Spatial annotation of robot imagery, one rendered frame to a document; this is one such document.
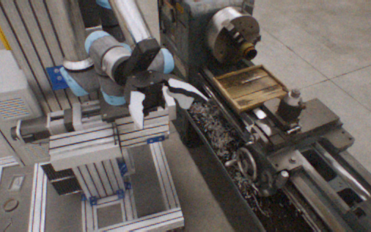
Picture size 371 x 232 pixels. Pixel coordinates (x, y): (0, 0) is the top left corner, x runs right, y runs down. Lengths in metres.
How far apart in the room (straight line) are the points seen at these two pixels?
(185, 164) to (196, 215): 0.45
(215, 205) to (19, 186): 1.39
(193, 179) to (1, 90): 1.51
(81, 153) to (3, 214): 1.18
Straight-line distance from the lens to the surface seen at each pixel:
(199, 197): 2.22
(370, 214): 1.31
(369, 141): 3.00
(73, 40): 0.96
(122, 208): 1.97
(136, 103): 0.53
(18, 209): 2.23
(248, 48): 1.62
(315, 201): 1.35
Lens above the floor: 1.95
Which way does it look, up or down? 45 degrees down
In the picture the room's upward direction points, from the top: straight up
